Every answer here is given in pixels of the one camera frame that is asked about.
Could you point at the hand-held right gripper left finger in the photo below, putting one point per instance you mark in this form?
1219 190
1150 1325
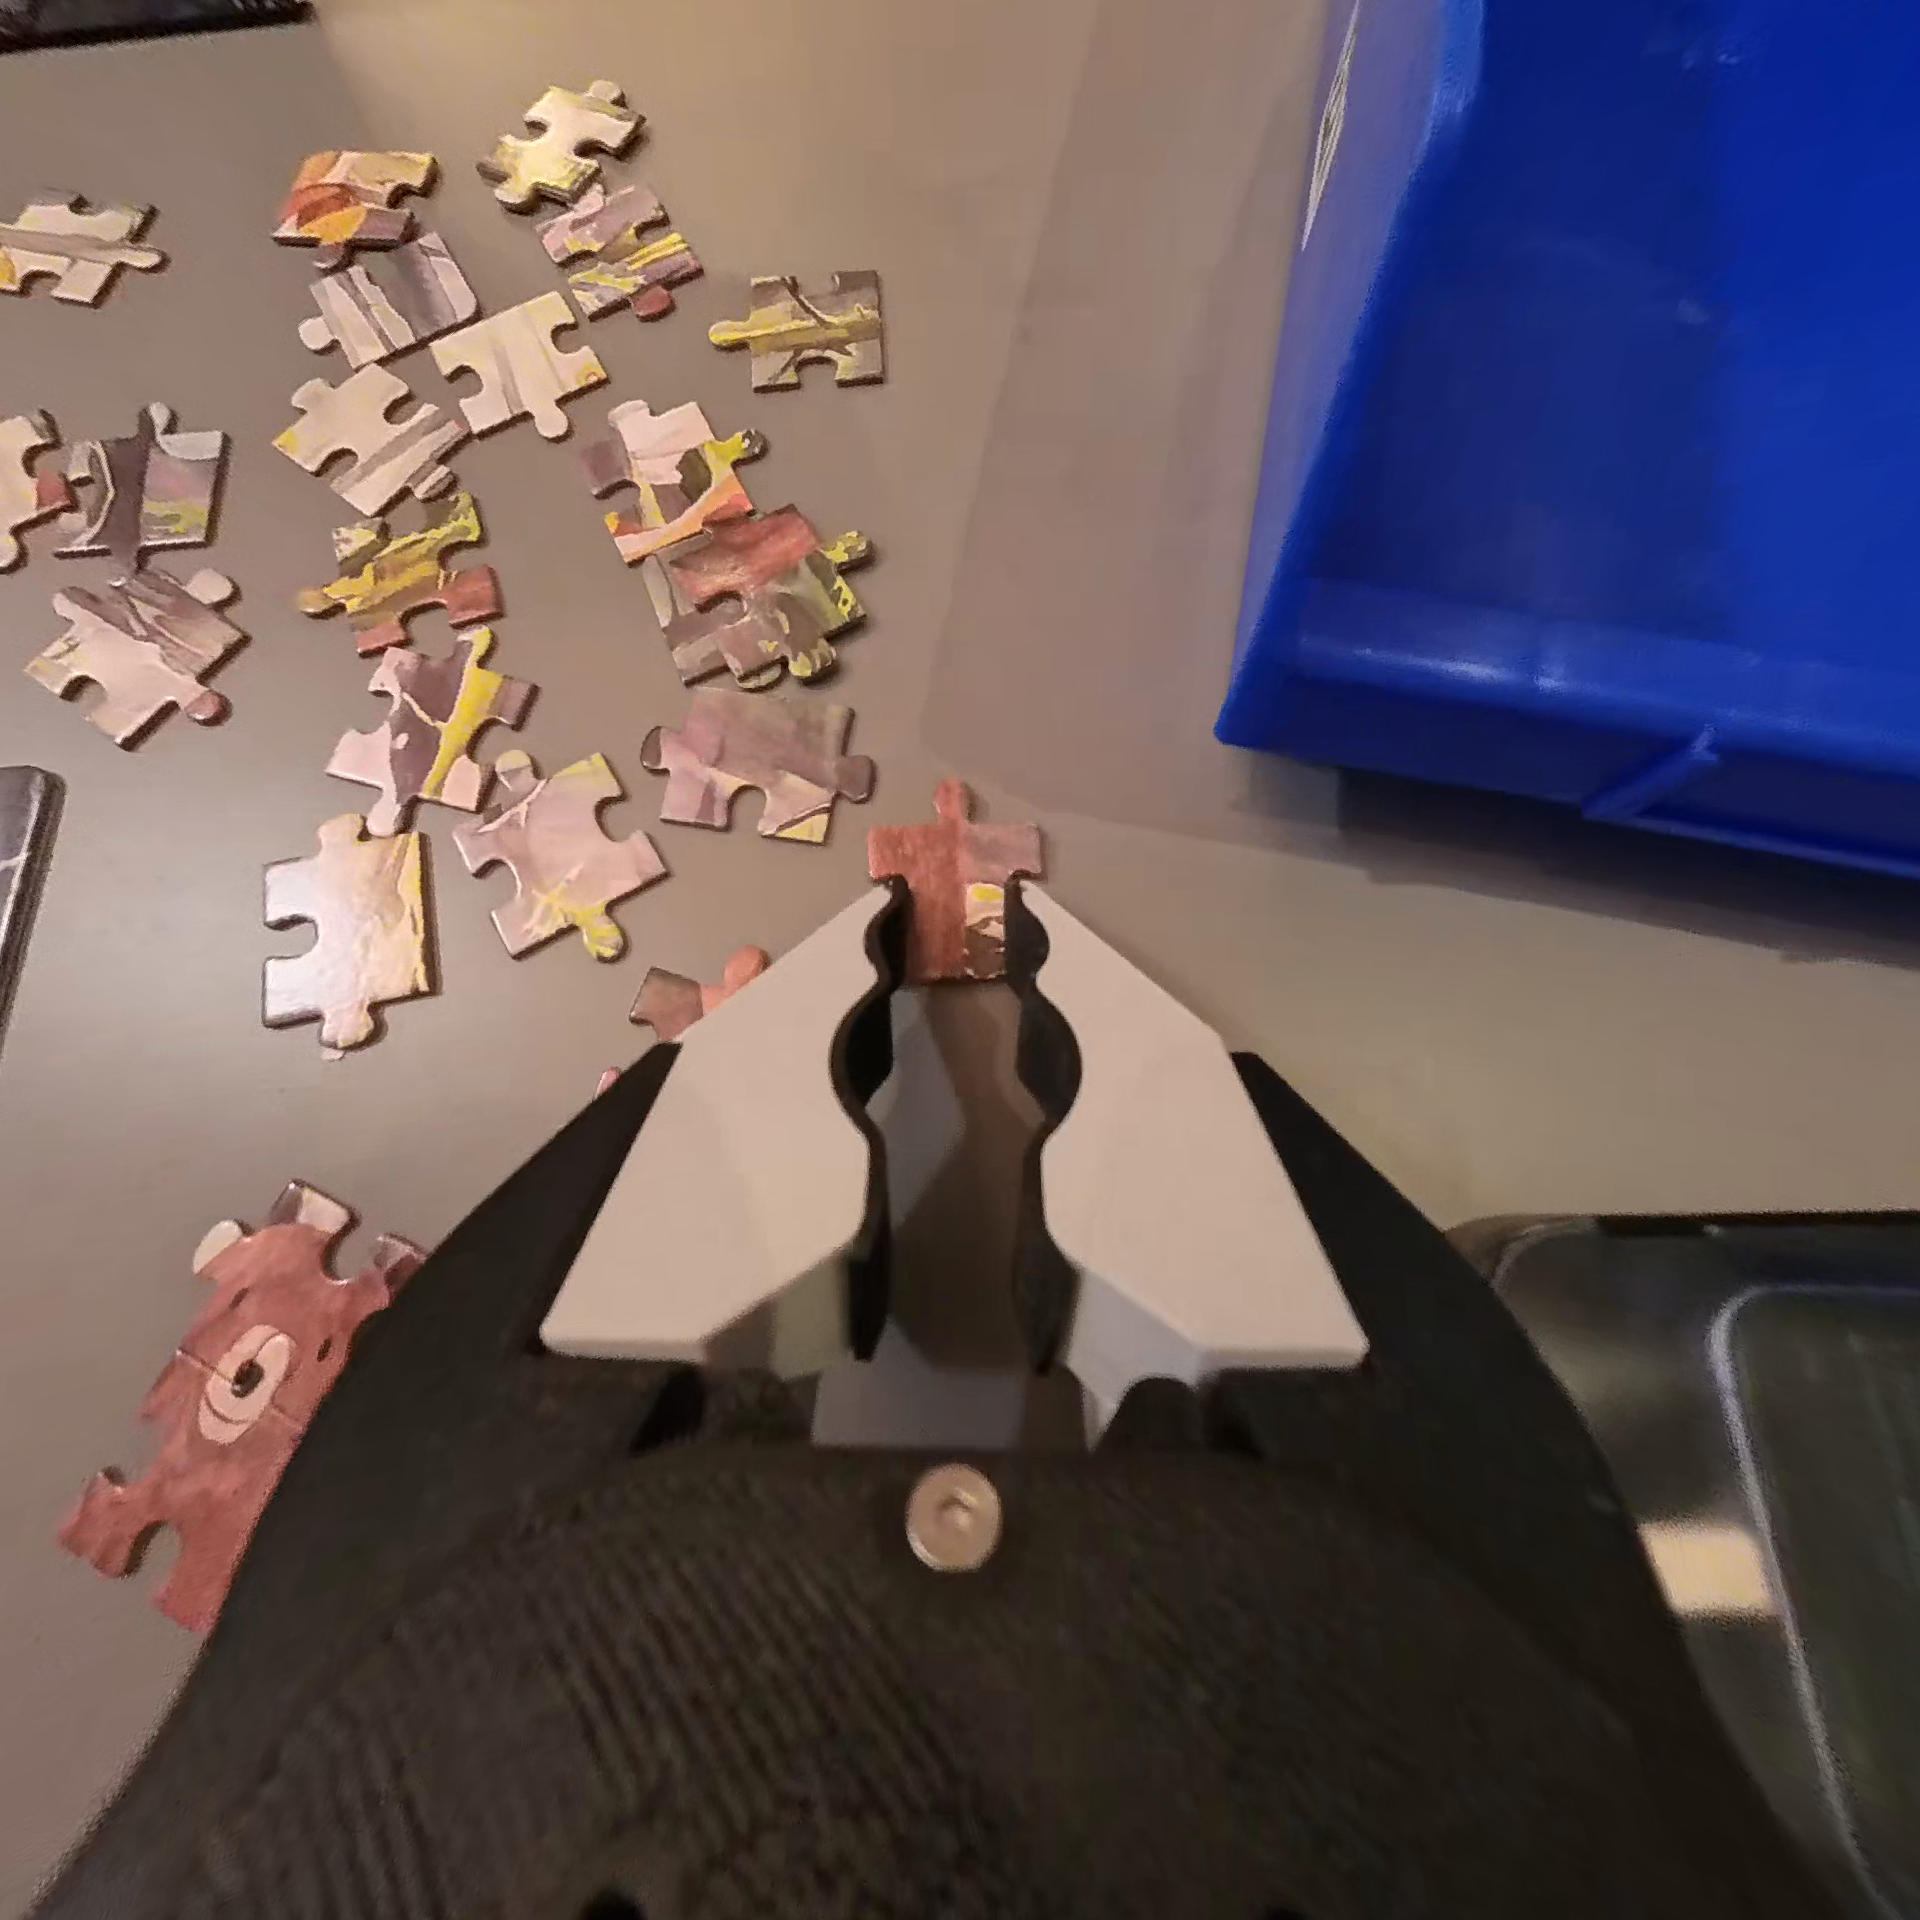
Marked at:
705 1200

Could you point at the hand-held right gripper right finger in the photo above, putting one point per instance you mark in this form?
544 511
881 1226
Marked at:
1201 1200

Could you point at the brown and yellow puzzle piece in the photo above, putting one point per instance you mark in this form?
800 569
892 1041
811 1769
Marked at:
945 886

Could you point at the printed frame puzzle tray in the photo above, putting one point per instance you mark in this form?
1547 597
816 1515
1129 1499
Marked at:
28 870

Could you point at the scattered loose puzzle pieces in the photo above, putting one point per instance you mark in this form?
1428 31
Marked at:
376 930

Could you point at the joined bear face puzzle pieces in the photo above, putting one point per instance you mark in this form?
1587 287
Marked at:
224 1382

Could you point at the metal tray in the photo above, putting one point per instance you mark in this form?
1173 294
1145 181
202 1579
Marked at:
1800 1424

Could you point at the blue plastic bin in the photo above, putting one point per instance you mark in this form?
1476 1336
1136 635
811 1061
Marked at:
1574 375

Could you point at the illustrated puzzle box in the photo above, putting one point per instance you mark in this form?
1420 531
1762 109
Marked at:
149 19

